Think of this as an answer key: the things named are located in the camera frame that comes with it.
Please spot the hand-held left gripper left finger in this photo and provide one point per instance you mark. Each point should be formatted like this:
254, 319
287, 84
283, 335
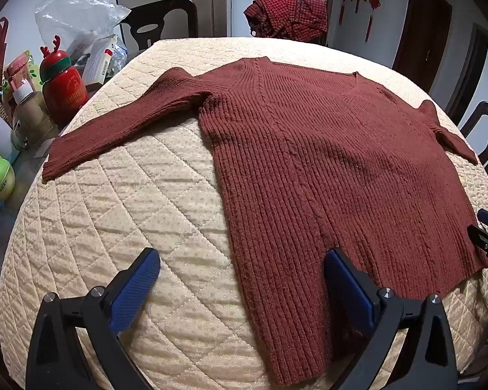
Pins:
132, 288

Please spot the clear plastic bag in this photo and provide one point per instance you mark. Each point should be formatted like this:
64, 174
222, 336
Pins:
73, 12

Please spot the glass jar with white lid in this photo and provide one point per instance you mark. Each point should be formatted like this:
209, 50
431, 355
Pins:
32, 113

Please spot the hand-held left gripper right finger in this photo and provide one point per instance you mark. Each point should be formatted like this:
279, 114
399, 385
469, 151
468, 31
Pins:
349, 288

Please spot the dark wooden chair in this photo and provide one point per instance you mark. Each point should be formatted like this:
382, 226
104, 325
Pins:
166, 10
482, 109

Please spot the red reindeer bottle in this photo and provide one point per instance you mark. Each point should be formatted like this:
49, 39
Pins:
67, 89

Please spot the blue white packet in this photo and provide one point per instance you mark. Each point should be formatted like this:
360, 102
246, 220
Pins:
120, 57

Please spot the beige quilted mat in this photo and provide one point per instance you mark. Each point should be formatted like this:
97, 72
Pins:
126, 211

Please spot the dark narrow door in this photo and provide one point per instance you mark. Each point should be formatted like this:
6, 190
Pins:
467, 73

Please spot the red plaid cloth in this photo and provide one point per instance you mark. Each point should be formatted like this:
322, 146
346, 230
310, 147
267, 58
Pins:
284, 16

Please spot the brown wooden door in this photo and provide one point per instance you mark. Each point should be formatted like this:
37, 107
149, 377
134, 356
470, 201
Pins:
423, 28

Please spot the white medicine box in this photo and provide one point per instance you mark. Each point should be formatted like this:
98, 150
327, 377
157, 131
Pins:
99, 61

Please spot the rust red knit sweater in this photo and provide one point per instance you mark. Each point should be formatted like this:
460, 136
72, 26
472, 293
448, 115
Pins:
309, 150

